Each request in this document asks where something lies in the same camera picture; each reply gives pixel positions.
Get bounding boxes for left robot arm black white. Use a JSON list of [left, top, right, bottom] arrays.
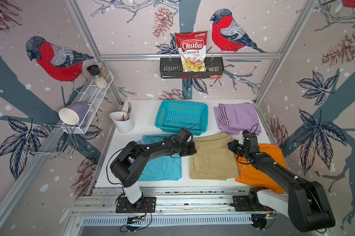
[[109, 133, 197, 206]]

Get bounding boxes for wire cup rack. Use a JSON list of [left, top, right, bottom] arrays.
[[22, 123, 79, 161]]

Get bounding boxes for white wire wall shelf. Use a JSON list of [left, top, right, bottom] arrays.
[[73, 72, 114, 134]]

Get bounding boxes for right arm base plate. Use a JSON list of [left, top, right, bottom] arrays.
[[230, 195, 274, 212]]

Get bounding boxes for purple white cup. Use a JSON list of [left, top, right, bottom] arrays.
[[58, 102, 90, 125]]

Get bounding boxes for beige pants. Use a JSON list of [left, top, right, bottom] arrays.
[[190, 133, 240, 181]]

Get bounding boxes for glass spice bottle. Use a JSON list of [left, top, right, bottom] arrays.
[[98, 63, 111, 83]]

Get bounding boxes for purple pants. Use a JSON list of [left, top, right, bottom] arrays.
[[214, 103, 262, 135]]

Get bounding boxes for orange pants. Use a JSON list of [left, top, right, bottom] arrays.
[[235, 144, 287, 193]]

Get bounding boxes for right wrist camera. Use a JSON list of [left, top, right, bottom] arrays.
[[238, 130, 250, 145]]

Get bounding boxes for black hanging wire shelf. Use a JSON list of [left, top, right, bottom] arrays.
[[160, 57, 224, 79]]

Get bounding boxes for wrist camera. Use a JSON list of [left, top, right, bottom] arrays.
[[175, 127, 193, 144], [238, 130, 250, 145]]

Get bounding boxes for red cassava chips bag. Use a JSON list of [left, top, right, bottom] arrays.
[[175, 31, 208, 72]]

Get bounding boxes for teal pants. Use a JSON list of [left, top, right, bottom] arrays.
[[135, 134, 183, 182]]

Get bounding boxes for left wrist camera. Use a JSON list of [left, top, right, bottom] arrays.
[[175, 127, 193, 144]]

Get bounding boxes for white utensil holder cup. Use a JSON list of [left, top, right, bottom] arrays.
[[109, 112, 135, 133]]

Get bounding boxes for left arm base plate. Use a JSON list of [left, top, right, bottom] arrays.
[[115, 197, 157, 213]]

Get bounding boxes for black lid spice jar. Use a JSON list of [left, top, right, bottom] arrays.
[[87, 65, 108, 89]]

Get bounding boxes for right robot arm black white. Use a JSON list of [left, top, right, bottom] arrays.
[[228, 131, 336, 232]]

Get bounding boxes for teal plastic basket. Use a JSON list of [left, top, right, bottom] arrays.
[[155, 100, 209, 136]]

